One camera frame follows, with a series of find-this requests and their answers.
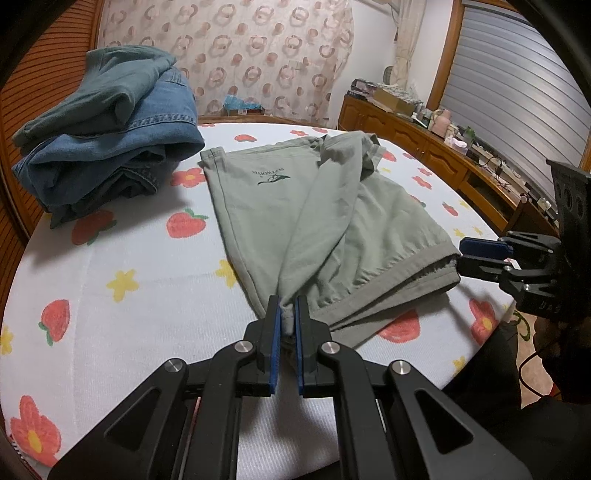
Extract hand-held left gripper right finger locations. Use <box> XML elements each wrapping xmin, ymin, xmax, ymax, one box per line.
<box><xmin>295</xmin><ymin>294</ymin><xmax>534</xmax><ymax>480</ymax></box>

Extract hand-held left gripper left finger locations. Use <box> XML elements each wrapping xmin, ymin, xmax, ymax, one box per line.
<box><xmin>48</xmin><ymin>295</ymin><xmax>283</xmax><ymax>480</ymax></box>

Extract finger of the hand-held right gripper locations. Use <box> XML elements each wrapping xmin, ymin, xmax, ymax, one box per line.
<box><xmin>459</xmin><ymin>237</ymin><xmax>514</xmax><ymax>259</ymax></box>
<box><xmin>455</xmin><ymin>254</ymin><xmax>518</xmax><ymax>283</ymax></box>

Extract grey-green pants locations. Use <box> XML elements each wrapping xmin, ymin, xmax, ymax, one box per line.
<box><xmin>199</xmin><ymin>130</ymin><xmax>462</xmax><ymax>344</ymax></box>

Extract blue denim jeans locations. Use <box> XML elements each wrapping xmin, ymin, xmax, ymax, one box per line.
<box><xmin>11</xmin><ymin>69</ymin><xmax>206</xmax><ymax>229</ymax></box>

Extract teal pants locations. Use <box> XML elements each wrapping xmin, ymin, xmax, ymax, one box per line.
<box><xmin>11</xmin><ymin>46</ymin><xmax>178</xmax><ymax>146</ymax></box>

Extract pink jug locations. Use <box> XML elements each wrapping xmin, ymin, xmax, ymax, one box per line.
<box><xmin>429</xmin><ymin>108</ymin><xmax>456</xmax><ymax>138</ymax></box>

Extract wooden sideboard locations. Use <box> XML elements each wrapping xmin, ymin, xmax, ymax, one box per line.
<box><xmin>339</xmin><ymin>92</ymin><xmax>559</xmax><ymax>236</ymax></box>

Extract grey window blind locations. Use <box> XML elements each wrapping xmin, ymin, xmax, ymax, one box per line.
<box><xmin>436</xmin><ymin>4</ymin><xmax>591</xmax><ymax>185</ymax></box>

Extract cardboard box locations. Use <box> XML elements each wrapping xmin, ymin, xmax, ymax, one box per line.
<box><xmin>372</xmin><ymin>88</ymin><xmax>416</xmax><ymax>114</ymax></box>

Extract person's dark clothing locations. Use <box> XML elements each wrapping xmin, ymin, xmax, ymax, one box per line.
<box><xmin>443</xmin><ymin>318</ymin><xmax>591</xmax><ymax>480</ymax></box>

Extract cream window curtain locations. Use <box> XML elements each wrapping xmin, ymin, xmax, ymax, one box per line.
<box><xmin>392</xmin><ymin>0</ymin><xmax>455</xmax><ymax>93</ymax></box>

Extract blue packets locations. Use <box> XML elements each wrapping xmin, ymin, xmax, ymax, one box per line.
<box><xmin>224</xmin><ymin>95</ymin><xmax>266</xmax><ymax>117</ymax></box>

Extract wooden louvered wardrobe door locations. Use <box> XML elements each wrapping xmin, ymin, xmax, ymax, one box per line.
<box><xmin>0</xmin><ymin>0</ymin><xmax>109</xmax><ymax>245</ymax></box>

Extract black cable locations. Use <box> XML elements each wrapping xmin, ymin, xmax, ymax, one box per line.
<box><xmin>517</xmin><ymin>351</ymin><xmax>564</xmax><ymax>398</ymax></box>

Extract wooden window frame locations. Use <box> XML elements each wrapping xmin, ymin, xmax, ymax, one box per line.
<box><xmin>427</xmin><ymin>0</ymin><xmax>468</xmax><ymax>112</ymax></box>

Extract ring-patterned curtain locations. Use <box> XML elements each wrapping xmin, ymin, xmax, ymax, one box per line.
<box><xmin>95</xmin><ymin>0</ymin><xmax>356</xmax><ymax>130</ymax></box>

